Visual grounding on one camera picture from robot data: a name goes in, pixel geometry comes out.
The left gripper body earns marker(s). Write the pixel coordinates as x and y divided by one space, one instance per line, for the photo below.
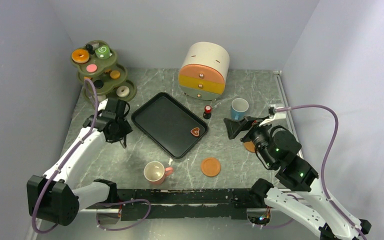
123 128

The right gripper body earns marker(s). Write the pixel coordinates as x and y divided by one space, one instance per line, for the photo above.
260 136

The white glazed donut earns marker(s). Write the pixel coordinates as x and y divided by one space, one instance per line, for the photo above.
123 91

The brown heart cookie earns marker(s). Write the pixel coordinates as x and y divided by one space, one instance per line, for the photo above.
195 131

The black round cookie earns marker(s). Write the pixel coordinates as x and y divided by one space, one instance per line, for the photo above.
98 84

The tan round biscuit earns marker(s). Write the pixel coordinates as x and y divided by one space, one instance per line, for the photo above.
114 74

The pink round cookie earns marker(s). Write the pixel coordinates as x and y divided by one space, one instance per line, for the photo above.
91 68

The green swirl roll cake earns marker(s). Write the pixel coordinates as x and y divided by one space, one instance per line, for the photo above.
103 52

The orange glazed donut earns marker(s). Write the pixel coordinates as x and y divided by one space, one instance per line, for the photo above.
80 56

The brown chocolate round cookie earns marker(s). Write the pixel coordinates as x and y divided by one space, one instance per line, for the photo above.
95 44

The metal food tongs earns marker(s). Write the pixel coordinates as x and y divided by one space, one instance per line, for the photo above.
123 141

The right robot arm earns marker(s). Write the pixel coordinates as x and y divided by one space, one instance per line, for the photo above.
323 215

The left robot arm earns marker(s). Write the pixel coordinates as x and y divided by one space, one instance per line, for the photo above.
55 196

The blue mug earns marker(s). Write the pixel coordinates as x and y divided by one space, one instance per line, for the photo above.
238 109

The orange round coaster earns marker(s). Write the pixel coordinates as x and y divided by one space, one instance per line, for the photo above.
249 146
210 167

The red and black stamp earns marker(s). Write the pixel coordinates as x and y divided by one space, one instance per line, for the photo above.
207 112

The black rectangular baking tray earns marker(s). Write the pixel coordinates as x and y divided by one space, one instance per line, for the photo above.
169 123

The round three-drawer mini cabinet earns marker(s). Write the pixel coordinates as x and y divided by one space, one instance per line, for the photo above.
203 74

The green three-tier serving stand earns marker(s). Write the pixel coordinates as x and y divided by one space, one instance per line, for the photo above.
110 85

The pink mug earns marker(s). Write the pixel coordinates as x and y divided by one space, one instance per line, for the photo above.
155 172

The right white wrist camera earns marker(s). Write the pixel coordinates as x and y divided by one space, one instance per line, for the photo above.
274 115

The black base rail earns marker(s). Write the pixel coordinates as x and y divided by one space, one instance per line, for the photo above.
230 203

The aluminium frame rail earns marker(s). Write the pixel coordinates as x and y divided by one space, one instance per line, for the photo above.
30 233

